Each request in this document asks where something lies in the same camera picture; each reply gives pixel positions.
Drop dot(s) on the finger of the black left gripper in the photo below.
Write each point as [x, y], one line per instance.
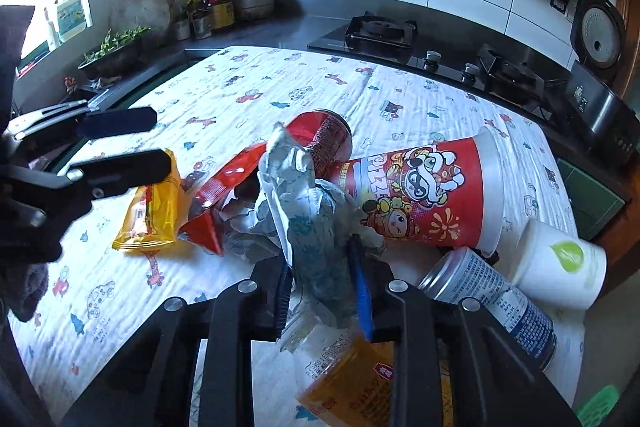
[115, 175]
[79, 118]

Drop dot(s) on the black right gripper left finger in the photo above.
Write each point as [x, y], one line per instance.
[254, 309]

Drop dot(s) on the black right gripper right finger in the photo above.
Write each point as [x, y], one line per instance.
[393, 311]

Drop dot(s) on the silver blue drink can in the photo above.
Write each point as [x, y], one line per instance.
[463, 274]

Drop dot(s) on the yellow snack wrapper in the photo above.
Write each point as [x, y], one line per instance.
[152, 217]

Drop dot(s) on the orange tea plastic bottle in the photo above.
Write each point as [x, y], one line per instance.
[341, 378]

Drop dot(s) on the white paper tissue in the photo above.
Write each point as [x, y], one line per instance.
[307, 220]

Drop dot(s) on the white cup with lid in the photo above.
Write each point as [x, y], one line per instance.
[558, 269]

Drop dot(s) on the red cola can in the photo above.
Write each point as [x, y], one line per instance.
[327, 137]

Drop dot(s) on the dark gloved left hand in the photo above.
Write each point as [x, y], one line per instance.
[22, 288]

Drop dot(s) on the tray of green plants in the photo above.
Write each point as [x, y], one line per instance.
[118, 53]

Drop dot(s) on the white dish soap bottle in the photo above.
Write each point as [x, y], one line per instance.
[66, 19]

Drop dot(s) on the torn red snack wrapper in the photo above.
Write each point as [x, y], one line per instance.
[238, 178]

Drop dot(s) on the white cartoon print tablecloth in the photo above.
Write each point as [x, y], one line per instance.
[97, 297]

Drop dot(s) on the round wooden cutting board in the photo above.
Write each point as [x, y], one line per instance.
[157, 15]

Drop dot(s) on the red cartoon paper cup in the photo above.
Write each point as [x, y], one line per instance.
[443, 194]

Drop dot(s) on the yellow label oil bottle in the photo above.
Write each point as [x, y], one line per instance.
[221, 15]

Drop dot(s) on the green plastic basket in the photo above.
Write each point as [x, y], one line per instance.
[597, 408]

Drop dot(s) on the green cabinet drawer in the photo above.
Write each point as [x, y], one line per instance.
[593, 204]

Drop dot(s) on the black gas stove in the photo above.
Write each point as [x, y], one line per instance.
[450, 49]

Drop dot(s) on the black rice cooker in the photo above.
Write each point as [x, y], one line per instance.
[608, 127]

